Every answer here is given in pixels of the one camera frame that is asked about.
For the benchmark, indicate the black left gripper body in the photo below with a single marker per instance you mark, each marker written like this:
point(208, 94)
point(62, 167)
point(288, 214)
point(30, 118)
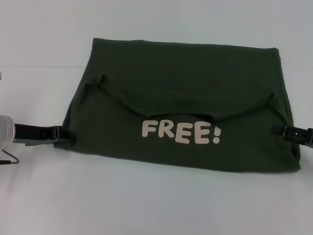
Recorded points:
point(36, 135)

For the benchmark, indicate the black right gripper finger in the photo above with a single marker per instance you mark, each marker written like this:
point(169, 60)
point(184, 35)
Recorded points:
point(278, 129)

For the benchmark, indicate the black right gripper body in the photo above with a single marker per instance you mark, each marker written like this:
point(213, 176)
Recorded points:
point(299, 134)

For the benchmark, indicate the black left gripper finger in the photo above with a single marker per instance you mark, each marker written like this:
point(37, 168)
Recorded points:
point(68, 137)

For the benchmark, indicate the dark green shirt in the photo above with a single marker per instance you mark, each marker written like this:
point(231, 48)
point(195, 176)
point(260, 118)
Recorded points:
point(171, 102)

